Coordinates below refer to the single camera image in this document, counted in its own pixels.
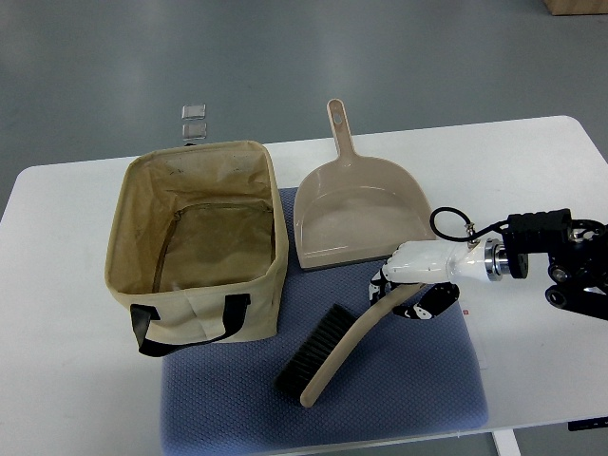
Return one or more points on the pink plastic dustpan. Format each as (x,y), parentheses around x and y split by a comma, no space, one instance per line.
(356,208)

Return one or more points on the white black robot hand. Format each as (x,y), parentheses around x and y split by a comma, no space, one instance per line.
(419,280)

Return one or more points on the blue textured mat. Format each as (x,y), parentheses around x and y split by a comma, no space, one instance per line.
(406,378)

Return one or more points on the white table leg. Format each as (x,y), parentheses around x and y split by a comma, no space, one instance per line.
(506,443)

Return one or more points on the upper clear floor tile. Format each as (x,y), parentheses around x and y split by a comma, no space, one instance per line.
(193,111)

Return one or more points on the beige fabric storage bag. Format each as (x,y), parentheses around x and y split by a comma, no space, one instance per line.
(198,249)

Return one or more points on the cardboard box corner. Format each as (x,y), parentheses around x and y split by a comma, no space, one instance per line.
(576,7)

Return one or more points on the black table control panel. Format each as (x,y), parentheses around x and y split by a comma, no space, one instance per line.
(588,424)

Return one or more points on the pink hand broom black bristles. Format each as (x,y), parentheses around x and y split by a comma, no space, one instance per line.
(331,342)

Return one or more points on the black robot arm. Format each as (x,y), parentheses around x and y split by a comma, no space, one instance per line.
(576,250)

